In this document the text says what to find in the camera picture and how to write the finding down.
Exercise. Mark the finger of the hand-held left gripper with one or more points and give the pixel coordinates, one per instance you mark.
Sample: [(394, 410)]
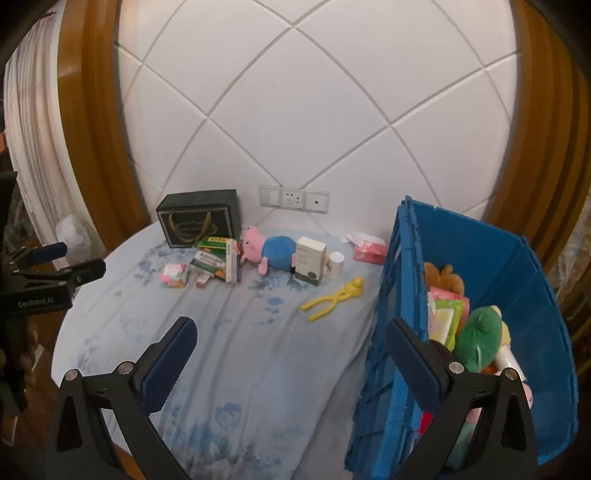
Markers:
[(81, 272), (48, 252)]

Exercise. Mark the white fluted moulding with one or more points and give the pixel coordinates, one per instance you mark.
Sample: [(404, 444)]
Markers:
[(37, 138)]

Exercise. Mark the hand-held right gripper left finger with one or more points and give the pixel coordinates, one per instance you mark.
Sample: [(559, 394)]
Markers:
[(168, 364)]

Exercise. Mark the white small cup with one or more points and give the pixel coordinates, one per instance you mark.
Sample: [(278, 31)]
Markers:
[(335, 265)]

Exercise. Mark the black gift box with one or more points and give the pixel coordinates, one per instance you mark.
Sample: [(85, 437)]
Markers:
[(198, 219)]

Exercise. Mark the blue plastic crate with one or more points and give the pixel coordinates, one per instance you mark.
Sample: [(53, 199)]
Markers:
[(508, 277)]

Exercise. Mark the person's left hand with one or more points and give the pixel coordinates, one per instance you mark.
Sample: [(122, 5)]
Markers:
[(28, 346)]

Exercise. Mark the small pink box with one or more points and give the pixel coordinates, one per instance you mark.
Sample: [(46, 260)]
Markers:
[(173, 275)]

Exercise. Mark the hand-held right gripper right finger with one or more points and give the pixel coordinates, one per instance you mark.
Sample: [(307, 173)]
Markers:
[(415, 364)]

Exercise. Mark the green and yellow medicine box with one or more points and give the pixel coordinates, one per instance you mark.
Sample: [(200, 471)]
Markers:
[(213, 243)]

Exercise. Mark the brown wooden headboard frame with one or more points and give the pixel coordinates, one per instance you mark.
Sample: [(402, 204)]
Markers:
[(92, 138)]

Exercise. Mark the floral patterned cloth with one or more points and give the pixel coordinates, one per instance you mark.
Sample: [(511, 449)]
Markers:
[(572, 258)]

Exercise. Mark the white padded headboard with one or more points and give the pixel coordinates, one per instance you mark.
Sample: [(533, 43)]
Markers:
[(300, 115)]

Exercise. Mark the brown plush toy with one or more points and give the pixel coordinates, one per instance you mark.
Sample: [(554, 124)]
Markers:
[(443, 277)]

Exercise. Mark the clear plastic bag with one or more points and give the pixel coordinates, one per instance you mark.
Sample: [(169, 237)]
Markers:
[(74, 233)]

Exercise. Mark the white and red medicine box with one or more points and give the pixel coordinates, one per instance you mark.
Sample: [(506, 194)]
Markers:
[(233, 261)]

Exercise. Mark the pink and green packet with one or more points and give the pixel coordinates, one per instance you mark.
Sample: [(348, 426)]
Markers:
[(445, 314)]

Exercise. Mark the purple and white ointment box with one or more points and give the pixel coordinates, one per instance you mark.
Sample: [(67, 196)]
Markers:
[(202, 280)]

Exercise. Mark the wall socket panel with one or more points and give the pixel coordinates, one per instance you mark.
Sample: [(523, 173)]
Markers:
[(293, 198)]

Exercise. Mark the green plush toy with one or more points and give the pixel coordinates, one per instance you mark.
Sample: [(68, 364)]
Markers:
[(480, 339)]

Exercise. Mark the pink tissue pack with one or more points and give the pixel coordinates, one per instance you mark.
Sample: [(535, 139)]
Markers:
[(369, 251)]

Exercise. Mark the yellow plastic clamp toy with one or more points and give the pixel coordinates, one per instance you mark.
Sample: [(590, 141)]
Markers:
[(330, 300)]

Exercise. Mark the colourful small packets heap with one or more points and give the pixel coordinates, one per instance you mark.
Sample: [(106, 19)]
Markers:
[(277, 247)]

